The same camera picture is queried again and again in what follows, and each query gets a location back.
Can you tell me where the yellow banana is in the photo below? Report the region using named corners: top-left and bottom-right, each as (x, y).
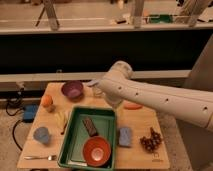
top-left (55, 112), bottom-right (68, 135)

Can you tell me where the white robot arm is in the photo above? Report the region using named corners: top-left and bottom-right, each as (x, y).
top-left (97, 61), bottom-right (213, 132)

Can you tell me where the blue plastic cup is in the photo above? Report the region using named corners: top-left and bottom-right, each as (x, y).
top-left (33, 127), bottom-right (50, 144)

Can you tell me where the orange carrot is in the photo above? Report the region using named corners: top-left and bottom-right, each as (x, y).
top-left (124, 101), bottom-right (143, 110)

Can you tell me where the purple bowl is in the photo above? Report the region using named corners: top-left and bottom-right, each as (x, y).
top-left (61, 80), bottom-right (83, 100)

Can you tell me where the brown chocolate bar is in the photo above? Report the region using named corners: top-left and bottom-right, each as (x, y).
top-left (83, 117), bottom-right (98, 137)

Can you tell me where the blue sponge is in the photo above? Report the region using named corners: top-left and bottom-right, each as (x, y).
top-left (118, 127), bottom-right (132, 147)

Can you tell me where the orange fruit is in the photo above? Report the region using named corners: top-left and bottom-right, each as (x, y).
top-left (41, 94), bottom-right (53, 107)

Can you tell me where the orange bowl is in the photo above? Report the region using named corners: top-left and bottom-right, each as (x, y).
top-left (82, 136), bottom-right (111, 167)

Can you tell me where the bunch of dark grapes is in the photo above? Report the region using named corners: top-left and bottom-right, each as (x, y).
top-left (140, 128), bottom-right (163, 153)

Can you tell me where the green plastic tray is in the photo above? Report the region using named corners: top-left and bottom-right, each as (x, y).
top-left (58, 106), bottom-right (117, 171)

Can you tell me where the blue box on floor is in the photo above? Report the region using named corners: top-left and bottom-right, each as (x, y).
top-left (23, 105), bottom-right (38, 123)

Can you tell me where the silver fork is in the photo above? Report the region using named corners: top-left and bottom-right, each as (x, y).
top-left (24, 155), bottom-right (57, 161)

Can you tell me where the black cable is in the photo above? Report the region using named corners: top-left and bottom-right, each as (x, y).
top-left (12, 119), bottom-right (28, 152)

